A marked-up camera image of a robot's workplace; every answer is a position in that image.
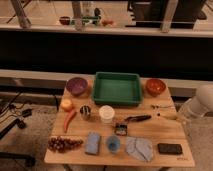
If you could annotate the white cup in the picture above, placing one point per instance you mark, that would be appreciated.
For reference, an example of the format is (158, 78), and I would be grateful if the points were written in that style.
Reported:
(106, 114)

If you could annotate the small metal key item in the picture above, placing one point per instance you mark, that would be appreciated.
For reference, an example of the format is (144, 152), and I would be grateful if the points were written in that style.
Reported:
(161, 107)

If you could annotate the grey-blue folded cloth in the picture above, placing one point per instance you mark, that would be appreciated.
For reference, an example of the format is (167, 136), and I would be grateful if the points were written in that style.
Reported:
(139, 148)

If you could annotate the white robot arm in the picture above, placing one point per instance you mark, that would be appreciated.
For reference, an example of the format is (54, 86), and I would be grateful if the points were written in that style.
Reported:
(197, 106)

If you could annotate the green object on shelf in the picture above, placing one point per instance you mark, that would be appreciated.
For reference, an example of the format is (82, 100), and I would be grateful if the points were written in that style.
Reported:
(86, 20)

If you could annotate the green plastic tray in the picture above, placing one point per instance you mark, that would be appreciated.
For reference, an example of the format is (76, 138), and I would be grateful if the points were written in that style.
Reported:
(123, 89)

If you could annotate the bunch of red grapes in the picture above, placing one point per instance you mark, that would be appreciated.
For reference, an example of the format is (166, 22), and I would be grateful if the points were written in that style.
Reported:
(62, 145)

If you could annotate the purple bowl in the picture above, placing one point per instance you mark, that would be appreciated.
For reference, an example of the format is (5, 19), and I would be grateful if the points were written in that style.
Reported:
(77, 86)

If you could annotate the blue sponge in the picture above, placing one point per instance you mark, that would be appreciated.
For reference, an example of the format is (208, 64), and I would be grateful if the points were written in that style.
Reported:
(92, 143)

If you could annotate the black rectangular case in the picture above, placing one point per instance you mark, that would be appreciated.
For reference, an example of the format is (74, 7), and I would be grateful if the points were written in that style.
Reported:
(170, 149)

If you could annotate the red bowl on shelf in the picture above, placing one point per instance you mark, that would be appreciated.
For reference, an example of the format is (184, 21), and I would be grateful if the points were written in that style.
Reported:
(64, 20)

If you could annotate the red object on shelf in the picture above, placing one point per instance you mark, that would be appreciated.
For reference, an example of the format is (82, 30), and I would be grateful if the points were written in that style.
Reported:
(107, 22)

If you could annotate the orange carrot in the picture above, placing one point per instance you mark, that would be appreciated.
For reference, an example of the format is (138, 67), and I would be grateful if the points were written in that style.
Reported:
(68, 119)

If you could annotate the yellow-red apple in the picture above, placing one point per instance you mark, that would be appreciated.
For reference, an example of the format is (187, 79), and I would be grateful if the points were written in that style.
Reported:
(66, 105)

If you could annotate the orange-red bowl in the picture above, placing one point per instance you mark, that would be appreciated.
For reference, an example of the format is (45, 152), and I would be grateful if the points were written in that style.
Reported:
(155, 86)

